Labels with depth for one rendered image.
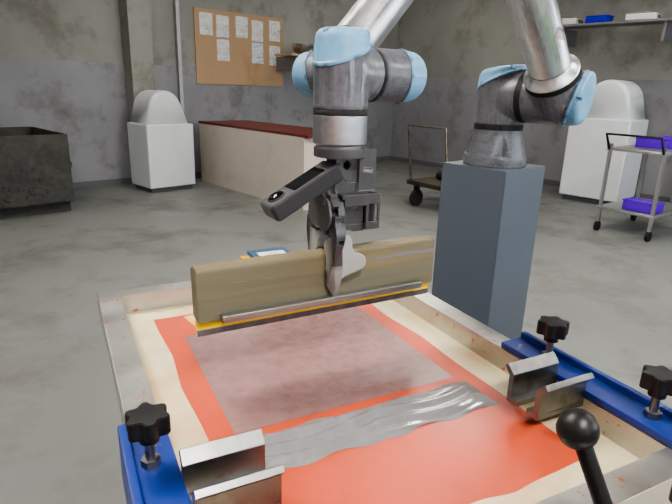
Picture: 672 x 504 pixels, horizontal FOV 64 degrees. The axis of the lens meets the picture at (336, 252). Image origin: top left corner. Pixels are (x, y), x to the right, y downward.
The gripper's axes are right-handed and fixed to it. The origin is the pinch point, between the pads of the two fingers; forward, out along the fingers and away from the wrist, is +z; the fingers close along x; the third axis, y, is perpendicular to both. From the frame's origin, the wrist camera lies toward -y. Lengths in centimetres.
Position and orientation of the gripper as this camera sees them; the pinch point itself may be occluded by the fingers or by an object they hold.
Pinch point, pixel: (322, 283)
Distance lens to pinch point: 80.4
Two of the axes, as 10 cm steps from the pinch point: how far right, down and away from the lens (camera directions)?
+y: 8.9, -1.1, 4.4
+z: -0.3, 9.6, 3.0
